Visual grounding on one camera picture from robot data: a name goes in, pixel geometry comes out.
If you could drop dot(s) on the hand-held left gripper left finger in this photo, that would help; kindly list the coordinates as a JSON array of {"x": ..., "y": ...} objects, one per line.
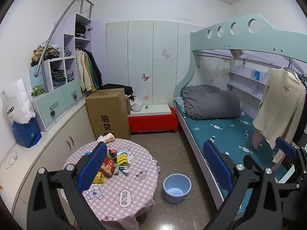
[{"x": 92, "y": 165}]

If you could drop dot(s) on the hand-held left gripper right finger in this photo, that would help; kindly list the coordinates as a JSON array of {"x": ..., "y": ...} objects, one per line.
[{"x": 217, "y": 165}]

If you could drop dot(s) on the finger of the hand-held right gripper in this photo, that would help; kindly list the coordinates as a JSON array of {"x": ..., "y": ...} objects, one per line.
[{"x": 286, "y": 147}]

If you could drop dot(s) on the blue paper scrap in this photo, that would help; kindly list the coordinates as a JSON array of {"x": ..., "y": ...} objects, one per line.
[{"x": 88, "y": 152}]

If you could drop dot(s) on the small yellow red packet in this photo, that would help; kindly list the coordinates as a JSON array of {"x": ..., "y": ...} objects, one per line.
[{"x": 98, "y": 178}]

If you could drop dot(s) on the red snack box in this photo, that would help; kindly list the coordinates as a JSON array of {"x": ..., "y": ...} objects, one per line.
[{"x": 109, "y": 166}]

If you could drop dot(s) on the dark red wrapper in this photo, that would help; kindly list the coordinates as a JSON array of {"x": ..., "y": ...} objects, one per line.
[{"x": 112, "y": 152}]

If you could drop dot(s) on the green card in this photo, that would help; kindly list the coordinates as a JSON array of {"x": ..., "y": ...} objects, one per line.
[{"x": 116, "y": 170}]

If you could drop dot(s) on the yellow snack packet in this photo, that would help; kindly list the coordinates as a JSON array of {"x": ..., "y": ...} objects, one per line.
[{"x": 122, "y": 159}]

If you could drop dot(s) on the white orange wrapper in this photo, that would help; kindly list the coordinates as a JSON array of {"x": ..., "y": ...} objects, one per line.
[{"x": 106, "y": 137}]

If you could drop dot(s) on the blue white wrapper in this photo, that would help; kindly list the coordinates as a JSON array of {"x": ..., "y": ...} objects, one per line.
[{"x": 124, "y": 170}]

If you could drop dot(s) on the blue plastic bucket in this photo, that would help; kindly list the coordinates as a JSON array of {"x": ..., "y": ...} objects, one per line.
[{"x": 177, "y": 186}]

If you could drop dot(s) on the pink hanging garment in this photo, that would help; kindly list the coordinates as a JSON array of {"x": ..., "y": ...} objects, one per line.
[{"x": 256, "y": 139}]

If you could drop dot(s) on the teal printed bed sheet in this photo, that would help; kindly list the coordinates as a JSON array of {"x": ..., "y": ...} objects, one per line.
[{"x": 223, "y": 134}]

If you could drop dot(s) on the beige hanging shirt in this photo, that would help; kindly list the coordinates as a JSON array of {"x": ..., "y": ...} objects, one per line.
[{"x": 278, "y": 105}]

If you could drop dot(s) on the round table pink checked cloth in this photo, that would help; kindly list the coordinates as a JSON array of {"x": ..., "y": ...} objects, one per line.
[{"x": 124, "y": 196}]

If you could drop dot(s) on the white low cabinet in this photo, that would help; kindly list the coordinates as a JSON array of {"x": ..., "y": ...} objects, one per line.
[{"x": 48, "y": 139}]

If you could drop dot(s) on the large cardboard box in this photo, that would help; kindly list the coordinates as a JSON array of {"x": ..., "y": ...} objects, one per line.
[{"x": 108, "y": 115}]

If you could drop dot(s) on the dark hanging garment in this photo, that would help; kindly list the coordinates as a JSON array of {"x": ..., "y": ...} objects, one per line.
[{"x": 302, "y": 88}]

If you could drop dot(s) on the grey quilt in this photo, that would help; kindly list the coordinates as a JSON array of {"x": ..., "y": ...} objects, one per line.
[{"x": 211, "y": 103}]

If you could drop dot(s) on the pale blue bookend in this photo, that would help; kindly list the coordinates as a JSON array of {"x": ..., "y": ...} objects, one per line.
[{"x": 256, "y": 90}]

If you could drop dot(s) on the blue bag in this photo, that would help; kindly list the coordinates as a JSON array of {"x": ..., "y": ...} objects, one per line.
[{"x": 26, "y": 134}]

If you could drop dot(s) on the lilac teal stair cabinet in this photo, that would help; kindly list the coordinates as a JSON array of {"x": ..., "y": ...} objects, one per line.
[{"x": 69, "y": 95}]

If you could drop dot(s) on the red fabric bench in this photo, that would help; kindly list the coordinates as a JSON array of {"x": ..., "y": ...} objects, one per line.
[{"x": 153, "y": 124}]

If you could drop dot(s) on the striped blue pillow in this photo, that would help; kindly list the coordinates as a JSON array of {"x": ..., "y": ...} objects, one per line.
[{"x": 179, "y": 101}]

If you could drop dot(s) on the blue clothes hangers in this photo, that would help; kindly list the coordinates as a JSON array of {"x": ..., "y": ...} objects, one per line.
[{"x": 293, "y": 69}]

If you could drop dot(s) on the white round lid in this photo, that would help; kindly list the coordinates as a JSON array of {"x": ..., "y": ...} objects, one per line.
[{"x": 10, "y": 159}]

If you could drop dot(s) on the black cloth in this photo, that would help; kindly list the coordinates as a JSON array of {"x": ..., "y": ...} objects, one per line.
[{"x": 117, "y": 87}]

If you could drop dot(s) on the white board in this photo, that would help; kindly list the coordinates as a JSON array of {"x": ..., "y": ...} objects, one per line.
[{"x": 156, "y": 110}]

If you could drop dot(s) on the yellow hanging garment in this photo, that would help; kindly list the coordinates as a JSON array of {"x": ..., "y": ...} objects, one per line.
[{"x": 89, "y": 81}]

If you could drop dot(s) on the green hanging garment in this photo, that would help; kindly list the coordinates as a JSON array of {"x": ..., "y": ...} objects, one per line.
[{"x": 94, "y": 79}]

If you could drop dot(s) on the pink flower sticker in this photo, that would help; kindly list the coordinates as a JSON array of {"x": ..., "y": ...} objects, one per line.
[{"x": 145, "y": 97}]

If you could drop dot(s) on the green artificial plant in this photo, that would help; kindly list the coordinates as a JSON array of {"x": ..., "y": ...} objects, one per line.
[{"x": 38, "y": 91}]

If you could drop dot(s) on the folded jeans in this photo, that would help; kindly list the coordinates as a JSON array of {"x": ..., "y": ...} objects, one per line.
[{"x": 69, "y": 75}]

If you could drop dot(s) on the cream hanging jacket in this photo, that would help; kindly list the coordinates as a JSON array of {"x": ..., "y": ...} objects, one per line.
[{"x": 81, "y": 71}]

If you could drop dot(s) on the dark folded clothes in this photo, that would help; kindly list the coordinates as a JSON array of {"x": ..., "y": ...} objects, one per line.
[{"x": 58, "y": 76}]

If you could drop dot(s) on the white paper bag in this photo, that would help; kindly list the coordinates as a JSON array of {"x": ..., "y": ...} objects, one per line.
[{"x": 18, "y": 103}]

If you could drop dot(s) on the black hanging coat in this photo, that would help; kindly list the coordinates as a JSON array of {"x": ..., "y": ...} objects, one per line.
[{"x": 96, "y": 64}]

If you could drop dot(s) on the pink butterfly sticker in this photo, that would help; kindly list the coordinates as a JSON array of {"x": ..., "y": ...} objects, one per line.
[{"x": 145, "y": 77}]

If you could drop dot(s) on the beige cloth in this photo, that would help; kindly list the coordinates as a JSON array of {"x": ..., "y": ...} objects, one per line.
[{"x": 236, "y": 53}]

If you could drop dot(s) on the grey folded clothes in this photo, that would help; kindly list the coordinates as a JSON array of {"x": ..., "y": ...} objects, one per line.
[{"x": 67, "y": 53}]

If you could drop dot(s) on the bunk bed teal mattress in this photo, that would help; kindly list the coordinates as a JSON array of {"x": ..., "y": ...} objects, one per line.
[{"x": 239, "y": 40}]

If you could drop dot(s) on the pile of khaki folded clothes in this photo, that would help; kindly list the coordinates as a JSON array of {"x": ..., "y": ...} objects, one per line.
[{"x": 46, "y": 52}]

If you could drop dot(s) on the beige butterfly sticker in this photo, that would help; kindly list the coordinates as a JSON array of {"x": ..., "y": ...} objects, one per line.
[{"x": 166, "y": 53}]

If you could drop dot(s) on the white wardrobe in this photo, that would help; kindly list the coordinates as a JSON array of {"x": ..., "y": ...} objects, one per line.
[{"x": 141, "y": 52}]

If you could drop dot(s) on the grey metal handrail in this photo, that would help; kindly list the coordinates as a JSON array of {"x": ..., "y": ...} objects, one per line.
[{"x": 51, "y": 38}]

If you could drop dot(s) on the black folded clothes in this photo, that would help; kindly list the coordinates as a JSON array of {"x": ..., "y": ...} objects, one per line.
[{"x": 80, "y": 31}]

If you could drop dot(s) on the lilac bed wall shelf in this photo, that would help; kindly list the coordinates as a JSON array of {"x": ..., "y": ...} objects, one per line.
[{"x": 242, "y": 79}]

